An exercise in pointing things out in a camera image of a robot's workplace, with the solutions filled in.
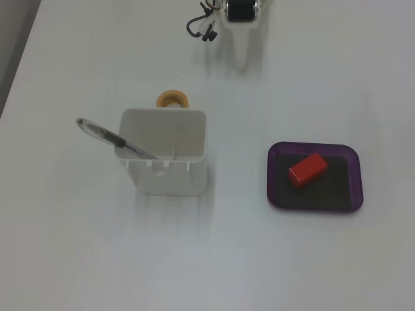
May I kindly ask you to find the red cube block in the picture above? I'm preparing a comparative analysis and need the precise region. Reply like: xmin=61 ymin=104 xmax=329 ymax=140
xmin=287 ymin=153 xmax=329 ymax=188

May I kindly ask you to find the yellow tape roll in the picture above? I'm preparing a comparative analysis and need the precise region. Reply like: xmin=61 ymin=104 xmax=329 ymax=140
xmin=156 ymin=90 xmax=191 ymax=109

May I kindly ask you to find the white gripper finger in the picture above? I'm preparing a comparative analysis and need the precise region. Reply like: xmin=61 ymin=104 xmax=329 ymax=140
xmin=226 ymin=22 xmax=257 ymax=71

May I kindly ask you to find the purple tray with dark mat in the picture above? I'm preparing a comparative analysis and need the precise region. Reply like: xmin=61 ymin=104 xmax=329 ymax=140
xmin=267 ymin=141 xmax=364 ymax=214

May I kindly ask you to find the black ballpoint pen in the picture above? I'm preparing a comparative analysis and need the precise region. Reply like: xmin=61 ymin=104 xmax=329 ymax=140
xmin=76 ymin=117 xmax=160 ymax=161

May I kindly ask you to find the black cable with connector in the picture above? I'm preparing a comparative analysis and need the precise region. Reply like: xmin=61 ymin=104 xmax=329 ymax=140
xmin=186 ymin=1 xmax=219 ymax=42

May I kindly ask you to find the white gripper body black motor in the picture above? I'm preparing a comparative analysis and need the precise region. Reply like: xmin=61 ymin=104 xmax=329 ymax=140
xmin=222 ymin=0 xmax=269 ymax=30

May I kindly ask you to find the white plastic pen holder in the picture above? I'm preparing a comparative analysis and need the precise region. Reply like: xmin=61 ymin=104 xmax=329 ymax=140
xmin=113 ymin=108 xmax=208 ymax=197

